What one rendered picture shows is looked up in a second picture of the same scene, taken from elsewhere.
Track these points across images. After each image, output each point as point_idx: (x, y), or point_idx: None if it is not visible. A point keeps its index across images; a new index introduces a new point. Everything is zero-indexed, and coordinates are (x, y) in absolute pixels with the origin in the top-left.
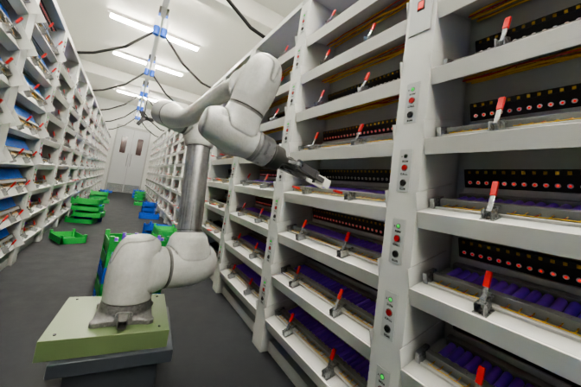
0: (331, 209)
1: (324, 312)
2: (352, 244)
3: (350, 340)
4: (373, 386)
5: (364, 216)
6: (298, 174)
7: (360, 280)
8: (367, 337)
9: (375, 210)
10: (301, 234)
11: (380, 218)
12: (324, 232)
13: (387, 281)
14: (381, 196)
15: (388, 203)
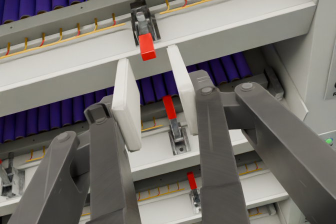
0: (97, 88)
1: (183, 217)
2: (164, 105)
3: (249, 207)
4: (299, 211)
5: (232, 52)
6: (132, 189)
7: (248, 150)
8: (269, 186)
9: (275, 25)
10: (12, 179)
11: (288, 34)
12: (43, 120)
13: (320, 124)
14: None
15: None
